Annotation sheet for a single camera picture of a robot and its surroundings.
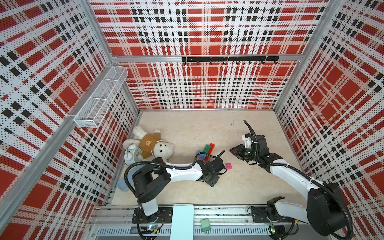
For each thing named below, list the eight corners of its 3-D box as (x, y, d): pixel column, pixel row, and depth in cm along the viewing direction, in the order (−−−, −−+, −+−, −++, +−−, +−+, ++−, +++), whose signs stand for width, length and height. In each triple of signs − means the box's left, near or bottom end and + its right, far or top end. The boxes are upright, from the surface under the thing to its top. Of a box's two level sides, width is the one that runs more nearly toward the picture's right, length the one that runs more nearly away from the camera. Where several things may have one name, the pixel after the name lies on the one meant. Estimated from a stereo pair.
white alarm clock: (131, 168, 94) (122, 157, 82) (136, 154, 100) (128, 142, 89) (140, 168, 94) (132, 157, 82) (144, 154, 100) (137, 142, 89)
